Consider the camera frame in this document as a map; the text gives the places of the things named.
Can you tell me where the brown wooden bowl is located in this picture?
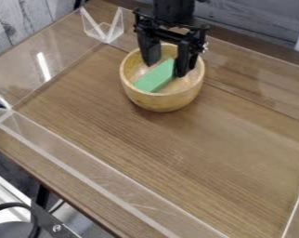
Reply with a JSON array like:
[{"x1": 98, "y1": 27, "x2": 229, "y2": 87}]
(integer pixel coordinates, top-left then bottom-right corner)
[{"x1": 119, "y1": 48, "x2": 206, "y2": 112}]

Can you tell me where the black metal clamp plate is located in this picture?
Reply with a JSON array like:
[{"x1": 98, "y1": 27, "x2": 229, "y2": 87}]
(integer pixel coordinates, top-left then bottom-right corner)
[{"x1": 35, "y1": 207, "x2": 82, "y2": 238}]

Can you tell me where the black cable loop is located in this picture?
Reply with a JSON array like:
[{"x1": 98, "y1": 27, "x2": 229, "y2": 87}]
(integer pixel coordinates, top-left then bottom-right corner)
[{"x1": 0, "y1": 202, "x2": 43, "y2": 238}]

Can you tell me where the black table leg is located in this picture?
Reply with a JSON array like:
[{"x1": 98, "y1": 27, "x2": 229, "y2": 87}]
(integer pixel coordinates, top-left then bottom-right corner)
[{"x1": 36, "y1": 185, "x2": 51, "y2": 209}]

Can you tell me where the green rectangular block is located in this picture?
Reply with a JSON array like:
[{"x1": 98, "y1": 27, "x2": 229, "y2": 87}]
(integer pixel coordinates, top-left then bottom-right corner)
[{"x1": 132, "y1": 58, "x2": 175, "y2": 93}]

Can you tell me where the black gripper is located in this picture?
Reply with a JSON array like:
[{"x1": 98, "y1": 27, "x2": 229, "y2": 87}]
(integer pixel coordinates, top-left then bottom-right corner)
[{"x1": 132, "y1": 0, "x2": 210, "y2": 77}]

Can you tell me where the clear acrylic corner bracket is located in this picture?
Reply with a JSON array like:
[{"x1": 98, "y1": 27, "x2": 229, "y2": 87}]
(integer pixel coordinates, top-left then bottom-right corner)
[{"x1": 80, "y1": 7, "x2": 124, "y2": 44}]

